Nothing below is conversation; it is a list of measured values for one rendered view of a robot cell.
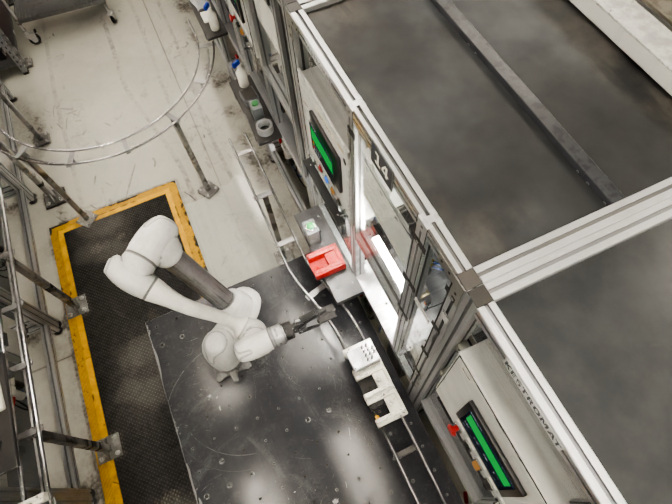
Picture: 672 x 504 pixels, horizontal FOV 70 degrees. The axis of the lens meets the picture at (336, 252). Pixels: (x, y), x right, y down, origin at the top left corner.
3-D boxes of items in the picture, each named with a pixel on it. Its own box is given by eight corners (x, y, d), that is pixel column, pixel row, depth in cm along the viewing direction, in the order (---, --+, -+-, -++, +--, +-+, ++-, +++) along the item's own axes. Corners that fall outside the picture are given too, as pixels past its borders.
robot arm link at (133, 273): (143, 297, 177) (162, 266, 183) (96, 273, 173) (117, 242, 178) (141, 302, 189) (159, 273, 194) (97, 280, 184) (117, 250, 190)
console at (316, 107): (303, 153, 210) (289, 70, 169) (363, 130, 214) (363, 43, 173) (344, 229, 192) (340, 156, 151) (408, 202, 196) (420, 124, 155)
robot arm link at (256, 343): (266, 330, 192) (264, 321, 205) (229, 347, 190) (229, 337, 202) (277, 354, 194) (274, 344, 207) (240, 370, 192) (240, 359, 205)
